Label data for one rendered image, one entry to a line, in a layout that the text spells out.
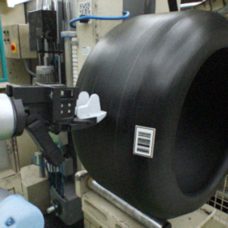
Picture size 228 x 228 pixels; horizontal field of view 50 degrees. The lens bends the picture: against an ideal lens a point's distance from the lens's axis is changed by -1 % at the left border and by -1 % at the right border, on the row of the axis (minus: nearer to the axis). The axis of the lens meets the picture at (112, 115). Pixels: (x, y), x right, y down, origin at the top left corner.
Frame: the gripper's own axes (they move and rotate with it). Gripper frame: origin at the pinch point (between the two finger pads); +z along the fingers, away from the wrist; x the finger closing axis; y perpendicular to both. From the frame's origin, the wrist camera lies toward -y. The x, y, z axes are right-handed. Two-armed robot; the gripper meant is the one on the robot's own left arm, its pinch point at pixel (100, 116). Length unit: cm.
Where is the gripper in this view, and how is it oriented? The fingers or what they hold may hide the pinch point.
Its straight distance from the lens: 53.9
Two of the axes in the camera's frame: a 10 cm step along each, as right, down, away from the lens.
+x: -6.7, -2.2, 7.1
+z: 7.3, -1.0, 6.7
